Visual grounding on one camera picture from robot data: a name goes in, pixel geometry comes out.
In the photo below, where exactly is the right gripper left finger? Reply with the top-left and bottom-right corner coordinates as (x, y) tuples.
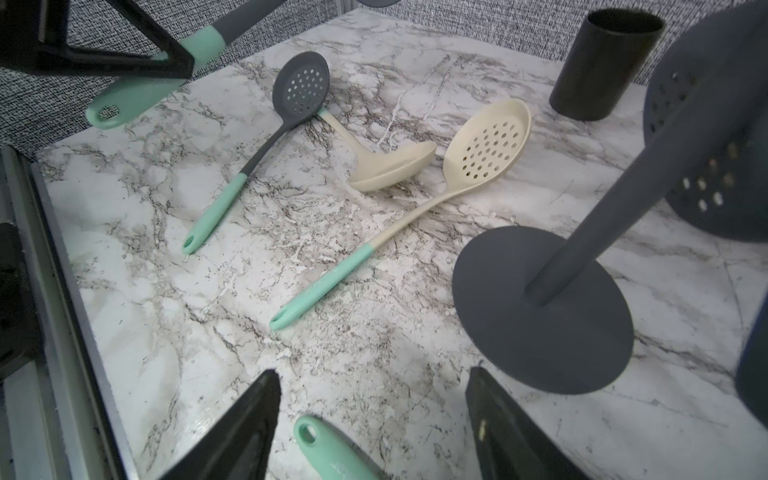
(163, 370), (281, 479)

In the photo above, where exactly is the cream skimmer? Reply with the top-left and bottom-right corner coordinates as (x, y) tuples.
(269, 98), (532, 331)

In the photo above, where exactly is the dark grey utensil rack stand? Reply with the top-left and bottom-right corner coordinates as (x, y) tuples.
(452, 1), (767, 395)

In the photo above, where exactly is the black cup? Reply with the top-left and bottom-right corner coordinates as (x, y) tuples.
(549, 8), (665, 121)

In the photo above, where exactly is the cream slotted spoon small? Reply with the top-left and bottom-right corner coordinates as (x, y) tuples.
(317, 107), (437, 192)

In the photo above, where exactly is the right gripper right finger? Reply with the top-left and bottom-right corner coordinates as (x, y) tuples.
(465, 366), (587, 479)

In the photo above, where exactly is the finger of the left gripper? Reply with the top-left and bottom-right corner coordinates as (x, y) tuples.
(1, 1), (194, 79)

